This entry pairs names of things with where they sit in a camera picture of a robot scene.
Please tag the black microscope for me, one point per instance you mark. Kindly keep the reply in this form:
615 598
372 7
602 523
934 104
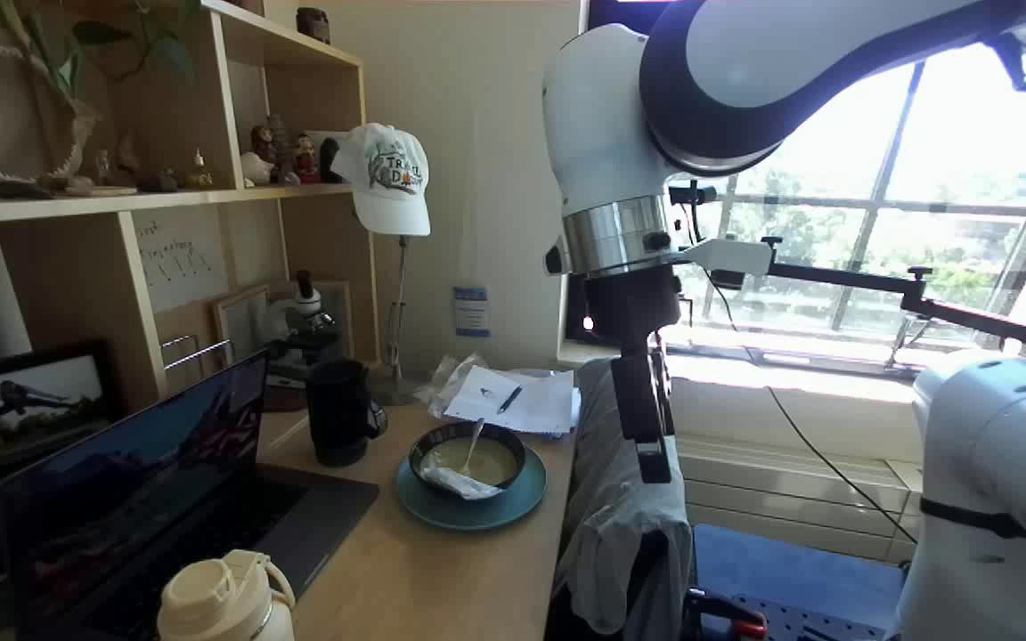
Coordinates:
305 326

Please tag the large window frame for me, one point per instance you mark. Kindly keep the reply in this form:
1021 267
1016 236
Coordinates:
893 180

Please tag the dark grey laptop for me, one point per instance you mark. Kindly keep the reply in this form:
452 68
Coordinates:
123 502

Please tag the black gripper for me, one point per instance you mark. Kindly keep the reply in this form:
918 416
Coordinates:
630 308

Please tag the small dark pot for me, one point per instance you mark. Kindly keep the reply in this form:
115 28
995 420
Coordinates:
315 22

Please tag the grey cloth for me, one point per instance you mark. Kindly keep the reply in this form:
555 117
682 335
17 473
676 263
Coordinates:
622 523

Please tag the Newton's cradle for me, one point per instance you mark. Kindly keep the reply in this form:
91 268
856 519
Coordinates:
194 354

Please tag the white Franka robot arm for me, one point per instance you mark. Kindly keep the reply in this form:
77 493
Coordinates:
608 119

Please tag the cream water bottle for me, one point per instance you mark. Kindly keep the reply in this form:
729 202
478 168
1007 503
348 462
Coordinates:
222 601

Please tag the brown figurine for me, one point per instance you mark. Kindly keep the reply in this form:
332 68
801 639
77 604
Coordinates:
267 148

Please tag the teal plate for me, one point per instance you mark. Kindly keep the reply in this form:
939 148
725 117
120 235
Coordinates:
516 502

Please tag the dark bowl with soup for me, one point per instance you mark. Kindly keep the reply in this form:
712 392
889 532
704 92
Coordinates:
500 459

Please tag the metal cap stand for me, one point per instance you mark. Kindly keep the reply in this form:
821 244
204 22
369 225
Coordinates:
399 308

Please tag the blue perforated mat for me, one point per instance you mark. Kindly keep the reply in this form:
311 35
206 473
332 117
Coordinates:
809 582

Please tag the dark pen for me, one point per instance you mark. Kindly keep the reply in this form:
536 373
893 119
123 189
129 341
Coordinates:
509 401

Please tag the green trailing potted plant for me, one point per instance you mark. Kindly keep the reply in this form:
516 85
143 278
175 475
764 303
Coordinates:
143 30

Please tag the white crumpled wrapper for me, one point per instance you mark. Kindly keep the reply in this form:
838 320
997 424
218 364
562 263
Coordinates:
452 484

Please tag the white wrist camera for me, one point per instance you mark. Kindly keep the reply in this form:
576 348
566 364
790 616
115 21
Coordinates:
729 256

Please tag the black cup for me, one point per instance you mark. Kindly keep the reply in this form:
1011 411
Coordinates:
340 416

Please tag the blue wall sticker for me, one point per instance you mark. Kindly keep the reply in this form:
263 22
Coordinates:
470 313

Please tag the red figurine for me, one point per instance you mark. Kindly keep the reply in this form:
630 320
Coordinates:
305 161

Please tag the white spoon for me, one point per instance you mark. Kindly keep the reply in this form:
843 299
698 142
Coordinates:
473 440

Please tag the black figurine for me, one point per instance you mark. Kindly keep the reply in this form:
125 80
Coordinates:
329 161

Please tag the light wooden shelf unit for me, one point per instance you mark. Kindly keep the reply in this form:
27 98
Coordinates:
85 256

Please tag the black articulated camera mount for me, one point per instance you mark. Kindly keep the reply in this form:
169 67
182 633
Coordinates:
844 283

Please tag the white paper sheets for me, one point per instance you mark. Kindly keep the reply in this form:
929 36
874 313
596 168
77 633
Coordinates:
536 405

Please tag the handwritten white note board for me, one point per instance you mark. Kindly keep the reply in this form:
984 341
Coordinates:
179 263

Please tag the small gold bell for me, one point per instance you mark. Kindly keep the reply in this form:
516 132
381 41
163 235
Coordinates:
200 168

